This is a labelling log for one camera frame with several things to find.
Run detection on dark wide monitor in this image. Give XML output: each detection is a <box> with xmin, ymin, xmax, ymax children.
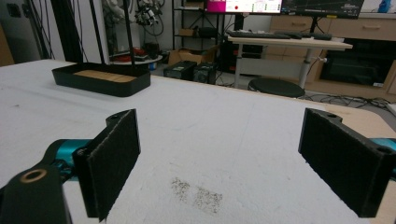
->
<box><xmin>280</xmin><ymin>0</ymin><xmax>365</xmax><ymax>20</ymax></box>

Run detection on black round stool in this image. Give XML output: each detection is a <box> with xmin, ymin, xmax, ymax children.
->
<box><xmin>247</xmin><ymin>77</ymin><xmax>306</xmax><ymax>99</ymax></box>

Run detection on monitor with pink window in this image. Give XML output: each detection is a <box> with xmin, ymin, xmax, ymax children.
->
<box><xmin>205</xmin><ymin>0</ymin><xmax>284</xmax><ymax>15</ymax></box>

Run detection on black keyboard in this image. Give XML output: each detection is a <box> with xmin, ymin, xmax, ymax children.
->
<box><xmin>225</xmin><ymin>30</ymin><xmax>292</xmax><ymax>40</ymax></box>

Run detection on floor cables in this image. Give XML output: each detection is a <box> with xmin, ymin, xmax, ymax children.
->
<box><xmin>300</xmin><ymin>92</ymin><xmax>396</xmax><ymax>110</ymax></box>

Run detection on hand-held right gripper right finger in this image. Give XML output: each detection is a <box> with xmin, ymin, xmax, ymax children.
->
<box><xmin>297</xmin><ymin>107</ymin><xmax>396</xmax><ymax>218</ymax></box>

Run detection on white table cover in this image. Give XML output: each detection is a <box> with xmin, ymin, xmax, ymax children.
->
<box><xmin>0</xmin><ymin>59</ymin><xmax>389</xmax><ymax>224</ymax></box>

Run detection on round white side table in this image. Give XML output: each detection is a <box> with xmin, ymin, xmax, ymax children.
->
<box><xmin>109</xmin><ymin>54</ymin><xmax>163</xmax><ymax>66</ymax></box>

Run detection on black metal shelf rack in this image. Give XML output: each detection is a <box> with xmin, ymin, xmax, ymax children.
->
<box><xmin>171</xmin><ymin>0</ymin><xmax>226</xmax><ymax>52</ymax></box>

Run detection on black equipment case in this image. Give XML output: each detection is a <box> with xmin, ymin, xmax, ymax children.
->
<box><xmin>163</xmin><ymin>60</ymin><xmax>198</xmax><ymax>82</ymax></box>

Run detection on black tray with wooden base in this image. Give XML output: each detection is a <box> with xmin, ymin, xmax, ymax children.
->
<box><xmin>51</xmin><ymin>62</ymin><xmax>152</xmax><ymax>98</ymax></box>

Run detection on light wooden desk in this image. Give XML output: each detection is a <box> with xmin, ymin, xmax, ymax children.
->
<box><xmin>227</xmin><ymin>35</ymin><xmax>354</xmax><ymax>90</ymax></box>

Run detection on wooden drawer cabinet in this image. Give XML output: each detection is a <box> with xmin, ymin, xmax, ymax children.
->
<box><xmin>264</xmin><ymin>12</ymin><xmax>396</xmax><ymax>100</ymax></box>

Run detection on black equipment box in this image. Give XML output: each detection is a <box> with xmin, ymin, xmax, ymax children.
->
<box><xmin>192</xmin><ymin>62</ymin><xmax>218</xmax><ymax>85</ymax></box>

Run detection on cardboard box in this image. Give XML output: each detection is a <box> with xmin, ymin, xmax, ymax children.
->
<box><xmin>167</xmin><ymin>45</ymin><xmax>219</xmax><ymax>66</ymax></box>

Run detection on black tripod stand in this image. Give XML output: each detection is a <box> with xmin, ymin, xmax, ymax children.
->
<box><xmin>89</xmin><ymin>0</ymin><xmax>137</xmax><ymax>77</ymax></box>

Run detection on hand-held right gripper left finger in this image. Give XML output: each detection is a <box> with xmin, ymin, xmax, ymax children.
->
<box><xmin>72</xmin><ymin>108</ymin><xmax>142</xmax><ymax>223</ymax></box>

